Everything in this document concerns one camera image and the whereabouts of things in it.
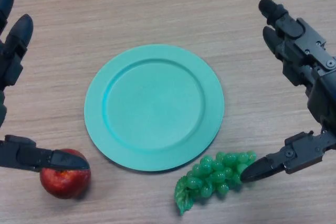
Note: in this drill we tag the red apple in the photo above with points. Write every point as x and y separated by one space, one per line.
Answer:
65 184

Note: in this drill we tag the green plastic grape bunch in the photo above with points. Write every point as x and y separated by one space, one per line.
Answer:
215 174

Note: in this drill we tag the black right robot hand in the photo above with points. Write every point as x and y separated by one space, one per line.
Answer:
323 90

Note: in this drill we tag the teal round plate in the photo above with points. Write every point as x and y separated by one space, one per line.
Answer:
155 108

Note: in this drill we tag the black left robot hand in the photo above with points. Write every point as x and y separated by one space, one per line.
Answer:
13 58

